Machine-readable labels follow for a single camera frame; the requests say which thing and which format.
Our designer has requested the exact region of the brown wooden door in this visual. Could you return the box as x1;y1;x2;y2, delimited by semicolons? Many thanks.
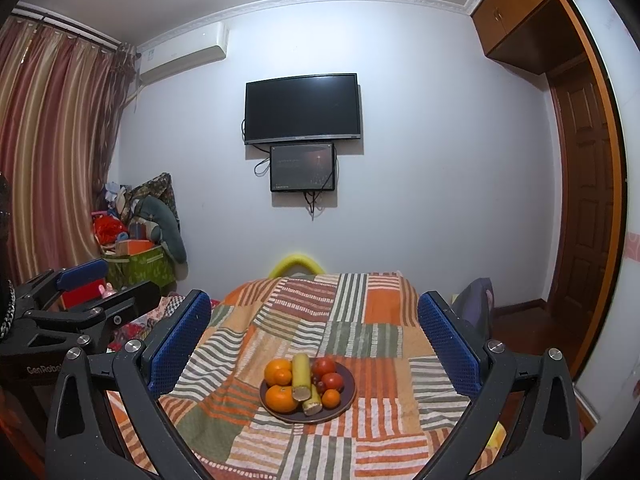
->
547;55;618;356

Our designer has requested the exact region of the blue-grey bag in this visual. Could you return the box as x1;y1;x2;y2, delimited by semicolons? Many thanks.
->
450;277;496;341

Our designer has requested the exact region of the orange box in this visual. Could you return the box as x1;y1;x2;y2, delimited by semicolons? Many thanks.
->
115;240;156;257

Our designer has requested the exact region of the grey plush toy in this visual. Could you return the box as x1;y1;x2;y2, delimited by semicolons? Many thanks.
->
131;195;188;263

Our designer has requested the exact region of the orange with sticker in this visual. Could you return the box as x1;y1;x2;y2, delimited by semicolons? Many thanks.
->
264;384;299;413

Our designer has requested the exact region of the red plastic bag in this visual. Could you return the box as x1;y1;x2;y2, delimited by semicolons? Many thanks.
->
91;212;128;246

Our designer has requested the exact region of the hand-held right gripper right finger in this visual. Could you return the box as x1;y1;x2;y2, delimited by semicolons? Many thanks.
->
417;290;586;480

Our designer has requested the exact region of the yellow foam tube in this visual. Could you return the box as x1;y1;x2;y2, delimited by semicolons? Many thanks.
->
267;254;326;279

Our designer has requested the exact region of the red box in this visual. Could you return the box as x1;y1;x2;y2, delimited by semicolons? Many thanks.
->
60;285;108;311

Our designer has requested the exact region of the dark patterned cloth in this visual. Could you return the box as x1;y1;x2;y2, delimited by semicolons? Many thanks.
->
127;173;178;221

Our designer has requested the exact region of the red floral bed sheet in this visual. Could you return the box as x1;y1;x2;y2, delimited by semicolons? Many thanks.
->
112;295;221;351

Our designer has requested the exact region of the white air conditioner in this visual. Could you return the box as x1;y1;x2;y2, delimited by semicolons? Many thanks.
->
137;22;230;86

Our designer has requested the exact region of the striped patchwork blanket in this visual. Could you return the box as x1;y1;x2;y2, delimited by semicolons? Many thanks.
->
105;271;506;480

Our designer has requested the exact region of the purple ceramic plate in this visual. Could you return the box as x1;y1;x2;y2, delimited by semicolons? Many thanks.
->
259;357;357;425

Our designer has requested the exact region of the wooden wall cabinet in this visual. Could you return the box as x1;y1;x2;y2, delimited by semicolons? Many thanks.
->
471;0;591;76

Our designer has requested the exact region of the black white braided cord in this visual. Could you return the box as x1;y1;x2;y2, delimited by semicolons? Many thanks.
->
0;280;16;343

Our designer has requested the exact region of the yellow-green sugarcane piece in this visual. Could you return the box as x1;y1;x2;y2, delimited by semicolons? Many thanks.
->
291;353;312;402
301;384;323;416

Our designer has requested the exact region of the small black monitor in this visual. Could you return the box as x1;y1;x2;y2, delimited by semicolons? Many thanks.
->
270;143;336;193

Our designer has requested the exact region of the striped red curtain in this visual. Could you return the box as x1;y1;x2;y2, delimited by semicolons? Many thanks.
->
0;12;138;291

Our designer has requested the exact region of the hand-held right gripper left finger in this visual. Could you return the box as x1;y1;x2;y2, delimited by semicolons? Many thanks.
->
46;288;213;480

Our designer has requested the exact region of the black wall television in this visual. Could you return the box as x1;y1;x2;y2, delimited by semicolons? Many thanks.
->
243;73;362;146

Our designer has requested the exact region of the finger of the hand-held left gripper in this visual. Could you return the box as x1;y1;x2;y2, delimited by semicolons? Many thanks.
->
30;280;163;356
15;260;108;313

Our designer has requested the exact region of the wooden door and cabinet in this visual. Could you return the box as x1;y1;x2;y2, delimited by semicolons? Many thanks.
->
555;0;631;381

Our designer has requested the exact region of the plain large orange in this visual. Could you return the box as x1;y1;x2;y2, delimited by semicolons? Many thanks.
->
264;358;293;386

